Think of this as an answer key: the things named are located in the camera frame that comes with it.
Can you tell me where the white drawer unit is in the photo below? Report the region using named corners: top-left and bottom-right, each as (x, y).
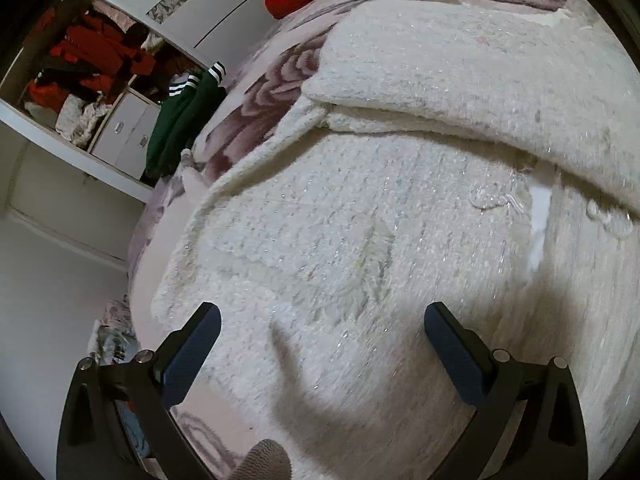
top-left (89, 87), bottom-right (163, 181)

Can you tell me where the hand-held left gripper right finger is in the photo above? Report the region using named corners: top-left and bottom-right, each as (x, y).
top-left (423, 302), bottom-right (587, 480)

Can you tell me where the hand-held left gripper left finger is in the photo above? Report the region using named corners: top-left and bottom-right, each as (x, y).
top-left (56, 302), bottom-right (222, 480)

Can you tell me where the white wardrobe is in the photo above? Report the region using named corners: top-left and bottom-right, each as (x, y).
top-left (0, 0), bottom-right (281, 206)

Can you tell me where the floral printed blanket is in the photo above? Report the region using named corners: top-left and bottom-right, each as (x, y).
top-left (90, 0), bottom-right (601, 480)

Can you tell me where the grey knitted object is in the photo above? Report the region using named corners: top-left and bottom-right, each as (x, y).
top-left (232, 438), bottom-right (292, 480)

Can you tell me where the pile of red clothes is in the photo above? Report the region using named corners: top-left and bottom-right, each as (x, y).
top-left (27, 10), bottom-right (158, 111)

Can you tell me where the pile of white clothes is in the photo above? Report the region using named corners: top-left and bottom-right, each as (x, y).
top-left (54, 94), bottom-right (117, 149)

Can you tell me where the green jacket with white stripes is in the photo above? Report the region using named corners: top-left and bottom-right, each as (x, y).
top-left (145, 61), bottom-right (227, 181)

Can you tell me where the white fuzzy knit coat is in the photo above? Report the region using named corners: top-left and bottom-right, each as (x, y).
top-left (150, 0), bottom-right (640, 480)

